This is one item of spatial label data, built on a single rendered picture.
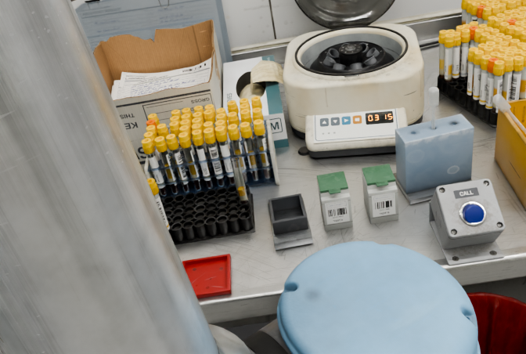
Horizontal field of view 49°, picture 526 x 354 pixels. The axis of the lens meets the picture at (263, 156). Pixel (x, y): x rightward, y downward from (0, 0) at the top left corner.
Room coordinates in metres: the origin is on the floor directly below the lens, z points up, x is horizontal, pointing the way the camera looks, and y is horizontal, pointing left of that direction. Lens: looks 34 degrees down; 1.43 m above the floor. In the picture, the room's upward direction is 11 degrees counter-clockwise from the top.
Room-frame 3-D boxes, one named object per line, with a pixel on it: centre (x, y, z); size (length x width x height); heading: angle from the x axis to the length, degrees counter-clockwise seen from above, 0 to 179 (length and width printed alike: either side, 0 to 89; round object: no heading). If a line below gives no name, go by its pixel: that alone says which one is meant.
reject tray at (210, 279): (0.57, 0.11, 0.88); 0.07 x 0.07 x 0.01; 87
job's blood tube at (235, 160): (0.69, 0.04, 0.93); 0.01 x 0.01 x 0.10
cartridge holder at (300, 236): (0.64, -0.02, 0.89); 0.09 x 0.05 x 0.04; 179
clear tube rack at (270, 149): (0.80, 0.08, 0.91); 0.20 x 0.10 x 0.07; 87
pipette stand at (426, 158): (0.67, -0.24, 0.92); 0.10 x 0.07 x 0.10; 93
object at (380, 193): (0.63, -0.15, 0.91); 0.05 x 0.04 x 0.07; 177
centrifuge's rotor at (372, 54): (0.94, -0.19, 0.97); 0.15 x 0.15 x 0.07
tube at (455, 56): (0.93, -0.38, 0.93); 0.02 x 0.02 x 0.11
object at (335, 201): (0.64, -0.09, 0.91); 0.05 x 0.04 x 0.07; 177
